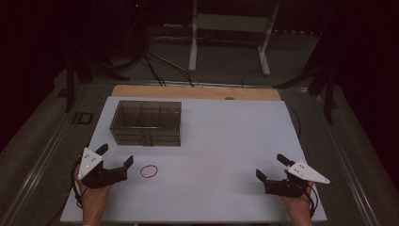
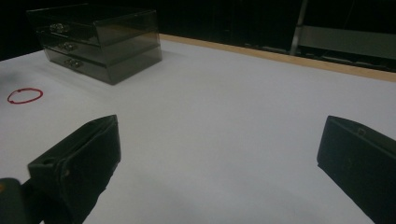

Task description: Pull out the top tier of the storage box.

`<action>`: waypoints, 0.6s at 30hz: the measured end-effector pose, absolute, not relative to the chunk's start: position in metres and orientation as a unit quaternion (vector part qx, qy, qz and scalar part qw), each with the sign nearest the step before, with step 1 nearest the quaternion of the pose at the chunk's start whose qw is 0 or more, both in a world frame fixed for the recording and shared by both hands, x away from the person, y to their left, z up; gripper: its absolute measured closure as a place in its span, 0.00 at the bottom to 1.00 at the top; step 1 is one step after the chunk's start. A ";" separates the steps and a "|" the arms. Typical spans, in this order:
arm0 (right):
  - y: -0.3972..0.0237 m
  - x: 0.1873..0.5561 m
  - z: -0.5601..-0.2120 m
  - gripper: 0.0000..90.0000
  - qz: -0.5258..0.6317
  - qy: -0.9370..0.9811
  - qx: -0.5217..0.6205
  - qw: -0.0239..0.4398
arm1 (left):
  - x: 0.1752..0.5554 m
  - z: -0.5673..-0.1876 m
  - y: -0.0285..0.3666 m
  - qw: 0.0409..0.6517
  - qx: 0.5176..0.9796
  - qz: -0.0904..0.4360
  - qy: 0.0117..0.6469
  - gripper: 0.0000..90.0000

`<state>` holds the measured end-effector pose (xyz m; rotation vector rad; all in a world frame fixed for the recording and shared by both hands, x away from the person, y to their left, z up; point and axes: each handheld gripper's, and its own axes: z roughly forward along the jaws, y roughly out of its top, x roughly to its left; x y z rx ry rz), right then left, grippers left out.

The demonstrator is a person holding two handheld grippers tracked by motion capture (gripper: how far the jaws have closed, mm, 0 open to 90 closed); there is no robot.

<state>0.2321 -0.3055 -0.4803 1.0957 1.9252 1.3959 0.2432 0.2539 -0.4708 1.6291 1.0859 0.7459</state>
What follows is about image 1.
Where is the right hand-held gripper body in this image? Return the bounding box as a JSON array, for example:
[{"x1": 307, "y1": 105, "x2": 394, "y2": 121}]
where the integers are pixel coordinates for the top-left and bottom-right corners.
[{"x1": 263, "y1": 160, "x2": 331, "y2": 199}]

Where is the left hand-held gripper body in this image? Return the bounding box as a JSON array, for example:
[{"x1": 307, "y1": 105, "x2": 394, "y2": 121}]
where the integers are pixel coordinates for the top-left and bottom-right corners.
[{"x1": 77, "y1": 147, "x2": 129, "y2": 190}]

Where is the red rubber band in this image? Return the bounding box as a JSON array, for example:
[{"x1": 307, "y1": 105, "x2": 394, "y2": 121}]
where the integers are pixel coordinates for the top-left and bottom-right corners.
[{"x1": 139, "y1": 164, "x2": 159, "y2": 179}]

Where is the transparent grey drawer organiser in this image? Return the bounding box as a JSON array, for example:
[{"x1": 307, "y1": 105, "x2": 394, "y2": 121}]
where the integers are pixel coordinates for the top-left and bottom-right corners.
[{"x1": 109, "y1": 100, "x2": 183, "y2": 148}]

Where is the person's right hand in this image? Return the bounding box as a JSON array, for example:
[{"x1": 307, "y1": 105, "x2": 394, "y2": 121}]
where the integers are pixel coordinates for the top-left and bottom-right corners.
[{"x1": 279, "y1": 181, "x2": 314, "y2": 226}]

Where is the person's left hand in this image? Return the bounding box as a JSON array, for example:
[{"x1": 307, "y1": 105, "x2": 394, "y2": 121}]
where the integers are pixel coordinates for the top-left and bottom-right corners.
[{"x1": 73, "y1": 163, "x2": 114, "y2": 226}]

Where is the white table sheet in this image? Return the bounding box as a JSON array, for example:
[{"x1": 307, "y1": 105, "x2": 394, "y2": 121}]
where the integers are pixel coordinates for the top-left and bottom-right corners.
[{"x1": 59, "y1": 96, "x2": 327, "y2": 224}]

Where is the black tripod stand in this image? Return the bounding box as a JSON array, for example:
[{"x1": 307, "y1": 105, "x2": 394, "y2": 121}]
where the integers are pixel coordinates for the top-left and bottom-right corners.
[
  {"x1": 272, "y1": 59, "x2": 341, "y2": 125},
  {"x1": 64, "y1": 53, "x2": 130, "y2": 114}
]

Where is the grey metal stand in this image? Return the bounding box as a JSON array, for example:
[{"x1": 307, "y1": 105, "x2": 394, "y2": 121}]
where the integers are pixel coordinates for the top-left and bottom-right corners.
[{"x1": 187, "y1": 0, "x2": 280, "y2": 77}]

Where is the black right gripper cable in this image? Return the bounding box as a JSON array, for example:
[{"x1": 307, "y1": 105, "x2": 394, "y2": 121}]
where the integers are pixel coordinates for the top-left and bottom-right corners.
[{"x1": 305, "y1": 184, "x2": 316, "y2": 219}]

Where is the black cable beside table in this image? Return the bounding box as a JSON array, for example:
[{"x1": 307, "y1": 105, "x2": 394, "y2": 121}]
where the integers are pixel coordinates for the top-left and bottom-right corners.
[{"x1": 283, "y1": 100, "x2": 302, "y2": 141}]

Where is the aluminium floor rail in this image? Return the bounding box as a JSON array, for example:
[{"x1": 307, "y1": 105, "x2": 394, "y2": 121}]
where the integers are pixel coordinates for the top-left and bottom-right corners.
[
  {"x1": 0, "y1": 84, "x2": 95, "y2": 226},
  {"x1": 313, "y1": 93, "x2": 380, "y2": 226}
]

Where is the thin black floor cable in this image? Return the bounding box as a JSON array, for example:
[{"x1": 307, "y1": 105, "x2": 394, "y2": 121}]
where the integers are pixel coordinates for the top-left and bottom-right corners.
[{"x1": 240, "y1": 60, "x2": 269, "y2": 89}]

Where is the black floor cable bundle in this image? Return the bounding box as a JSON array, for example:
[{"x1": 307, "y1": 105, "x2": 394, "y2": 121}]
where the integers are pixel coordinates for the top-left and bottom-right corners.
[{"x1": 142, "y1": 46, "x2": 196, "y2": 88}]

